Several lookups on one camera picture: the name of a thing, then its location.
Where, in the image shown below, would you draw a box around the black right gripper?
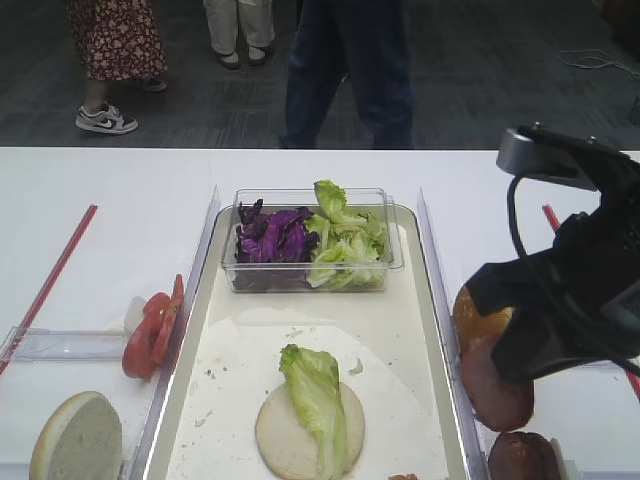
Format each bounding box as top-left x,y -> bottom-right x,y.
465,161 -> 639,382

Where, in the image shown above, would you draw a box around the pink ham patty slice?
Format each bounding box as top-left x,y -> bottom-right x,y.
461,336 -> 535,432

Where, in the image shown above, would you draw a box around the white paper under patties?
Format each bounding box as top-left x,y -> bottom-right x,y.
550,438 -> 581,480

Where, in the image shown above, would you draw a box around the green lettuce pile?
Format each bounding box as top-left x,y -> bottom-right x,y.
305,180 -> 386,291

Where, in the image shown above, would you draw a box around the green lettuce leaf on bun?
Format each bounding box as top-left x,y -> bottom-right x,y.
279,344 -> 347,479

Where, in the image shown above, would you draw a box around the rear tomato slice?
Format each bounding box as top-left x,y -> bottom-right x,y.
151,274 -> 184,365

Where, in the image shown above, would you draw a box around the front sesame bun top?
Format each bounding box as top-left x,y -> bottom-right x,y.
453,287 -> 514,354

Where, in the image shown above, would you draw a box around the right red tape strip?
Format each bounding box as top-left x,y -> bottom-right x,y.
542,204 -> 640,400

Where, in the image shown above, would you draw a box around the dark ham patty stack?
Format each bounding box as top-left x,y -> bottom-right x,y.
488,432 -> 562,480

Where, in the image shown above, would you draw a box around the right long acrylic divider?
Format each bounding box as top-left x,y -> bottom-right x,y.
417,188 -> 490,479

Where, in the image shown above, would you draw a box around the long acrylic divider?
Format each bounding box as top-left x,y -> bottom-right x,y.
121,187 -> 221,479
417,188 -> 490,479

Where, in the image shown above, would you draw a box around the orange food scrap on tray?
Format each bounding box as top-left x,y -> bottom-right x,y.
387,473 -> 419,480

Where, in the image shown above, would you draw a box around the clear plastic salad container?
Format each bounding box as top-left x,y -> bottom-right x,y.
221,181 -> 404,293

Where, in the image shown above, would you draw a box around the purple cabbage leaves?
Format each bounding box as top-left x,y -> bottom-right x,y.
233,199 -> 320,292

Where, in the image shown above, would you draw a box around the bottom bun slice on tray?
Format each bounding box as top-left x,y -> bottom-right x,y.
255,383 -> 365,479

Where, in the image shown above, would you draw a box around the cream metal serving tray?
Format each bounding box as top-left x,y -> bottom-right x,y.
137,208 -> 470,479

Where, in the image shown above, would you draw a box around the person in dark trousers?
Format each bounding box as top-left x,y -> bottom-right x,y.
280,1 -> 413,150

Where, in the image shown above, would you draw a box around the white paper under tomatoes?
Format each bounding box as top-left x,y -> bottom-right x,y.
105,296 -> 147,337

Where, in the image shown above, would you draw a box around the person in beige trousers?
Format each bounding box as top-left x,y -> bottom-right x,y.
203,0 -> 275,70

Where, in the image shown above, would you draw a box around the left long acrylic divider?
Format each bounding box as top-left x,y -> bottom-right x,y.
121,187 -> 221,479

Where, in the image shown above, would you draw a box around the person in floral skirt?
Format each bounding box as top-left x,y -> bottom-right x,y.
65,0 -> 167,135

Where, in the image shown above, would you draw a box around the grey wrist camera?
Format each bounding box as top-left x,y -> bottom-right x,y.
496,128 -> 596,191

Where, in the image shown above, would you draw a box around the white cable on floor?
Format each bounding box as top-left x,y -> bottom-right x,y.
557,48 -> 640,79

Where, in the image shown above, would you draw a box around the left upper acrylic rail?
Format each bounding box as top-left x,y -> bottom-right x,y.
1,327 -> 127,363

